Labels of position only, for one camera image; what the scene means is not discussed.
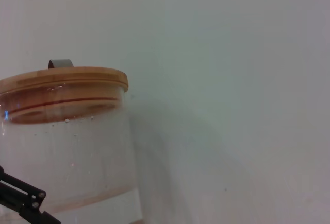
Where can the glass dispenser jar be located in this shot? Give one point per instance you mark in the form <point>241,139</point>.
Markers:
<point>77,157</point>

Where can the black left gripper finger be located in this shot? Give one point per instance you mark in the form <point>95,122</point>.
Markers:
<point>18,195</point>

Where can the wooden jar lid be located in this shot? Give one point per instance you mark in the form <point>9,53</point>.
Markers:
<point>64,78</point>

